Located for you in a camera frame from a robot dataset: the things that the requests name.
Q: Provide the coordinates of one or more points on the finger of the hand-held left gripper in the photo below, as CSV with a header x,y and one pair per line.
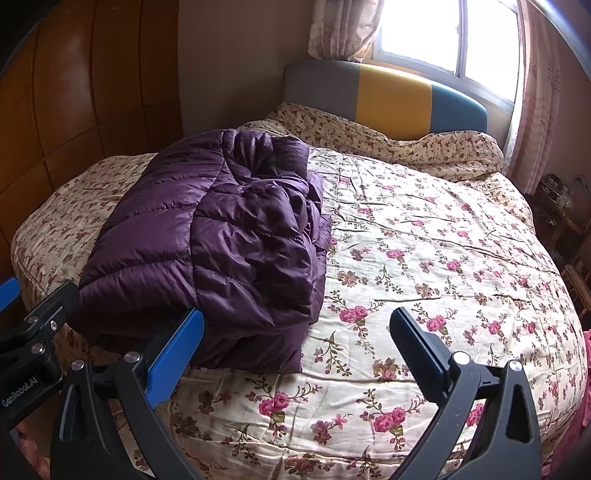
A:
x,y
9,295
51,309

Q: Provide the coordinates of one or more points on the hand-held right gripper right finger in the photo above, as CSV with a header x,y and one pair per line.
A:
x,y
415,344

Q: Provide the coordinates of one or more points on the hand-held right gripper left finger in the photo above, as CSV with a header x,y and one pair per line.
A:
x,y
178,350

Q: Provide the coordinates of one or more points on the purple quilted down jacket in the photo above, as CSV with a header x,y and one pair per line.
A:
x,y
207,230

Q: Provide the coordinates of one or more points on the large-flower floral quilt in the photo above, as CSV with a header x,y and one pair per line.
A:
x,y
438,258

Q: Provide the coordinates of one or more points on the cluttered wooden shelf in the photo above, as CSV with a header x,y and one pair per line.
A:
x,y
563,217

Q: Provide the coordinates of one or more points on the grey yellow teal headboard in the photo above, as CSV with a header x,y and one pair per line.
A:
x,y
392,97

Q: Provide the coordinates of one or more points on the large bright window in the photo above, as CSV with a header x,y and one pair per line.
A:
x,y
425,27

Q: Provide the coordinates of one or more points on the short pink patterned curtain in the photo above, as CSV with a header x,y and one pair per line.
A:
x,y
341,27

